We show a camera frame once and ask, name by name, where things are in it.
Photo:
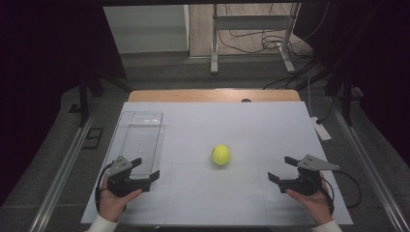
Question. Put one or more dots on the metal floor rail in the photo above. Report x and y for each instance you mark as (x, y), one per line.
(370, 167)
(61, 180)

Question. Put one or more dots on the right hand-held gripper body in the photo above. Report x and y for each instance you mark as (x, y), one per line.
(303, 185)

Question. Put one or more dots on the white metal stand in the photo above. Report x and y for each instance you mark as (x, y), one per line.
(251, 22)

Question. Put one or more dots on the white board sheet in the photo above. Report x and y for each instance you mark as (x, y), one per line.
(225, 193)

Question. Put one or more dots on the yellow tennis ball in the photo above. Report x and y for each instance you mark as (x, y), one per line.
(220, 155)

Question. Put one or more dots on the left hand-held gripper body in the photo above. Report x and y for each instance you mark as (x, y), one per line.
(124, 185)

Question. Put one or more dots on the dark curtain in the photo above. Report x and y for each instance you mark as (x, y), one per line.
(380, 64)
(42, 80)

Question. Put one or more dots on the person's right hand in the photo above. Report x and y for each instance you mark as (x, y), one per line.
(314, 206)

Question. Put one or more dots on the person's left hand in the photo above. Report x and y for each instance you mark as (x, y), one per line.
(112, 204)

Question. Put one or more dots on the white cabinet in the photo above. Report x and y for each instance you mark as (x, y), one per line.
(148, 29)

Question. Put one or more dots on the white power strip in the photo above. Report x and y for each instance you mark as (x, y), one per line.
(320, 129)

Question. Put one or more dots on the black stand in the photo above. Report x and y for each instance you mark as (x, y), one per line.
(83, 100)
(346, 96)

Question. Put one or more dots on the clear plastic tray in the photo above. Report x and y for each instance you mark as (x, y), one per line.
(141, 141)

